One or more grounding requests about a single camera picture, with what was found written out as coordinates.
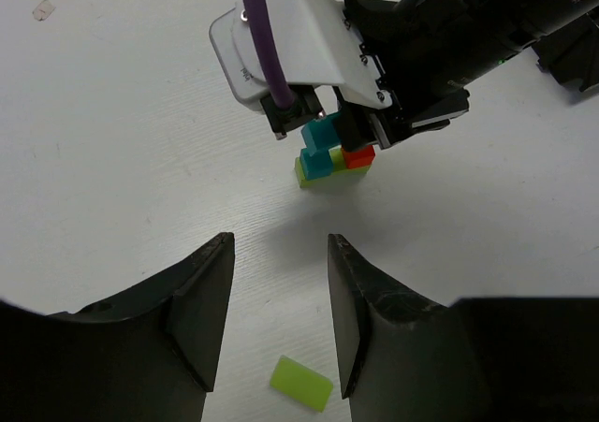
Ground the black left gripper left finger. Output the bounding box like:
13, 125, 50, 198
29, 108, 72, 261
1, 233, 235, 421

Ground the red cube block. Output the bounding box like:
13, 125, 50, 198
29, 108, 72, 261
341, 145, 376, 169

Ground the teal cube block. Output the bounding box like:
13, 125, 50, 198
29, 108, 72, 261
299, 148, 334, 181

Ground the long green arch block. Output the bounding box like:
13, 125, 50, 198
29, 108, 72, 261
294, 147, 371, 188

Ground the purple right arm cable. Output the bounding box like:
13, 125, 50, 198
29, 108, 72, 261
236, 0, 300, 119

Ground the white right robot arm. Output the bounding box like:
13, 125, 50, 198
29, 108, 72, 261
334, 0, 598, 152

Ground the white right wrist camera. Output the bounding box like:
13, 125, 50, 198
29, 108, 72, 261
210, 0, 391, 138

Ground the green rectangular block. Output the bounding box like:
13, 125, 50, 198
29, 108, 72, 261
270, 356, 333, 413

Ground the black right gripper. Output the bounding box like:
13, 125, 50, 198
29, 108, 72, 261
334, 0, 469, 151

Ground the teal arch block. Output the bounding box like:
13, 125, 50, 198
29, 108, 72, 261
301, 112, 341, 155

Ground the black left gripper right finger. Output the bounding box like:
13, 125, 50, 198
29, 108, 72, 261
328, 234, 598, 421

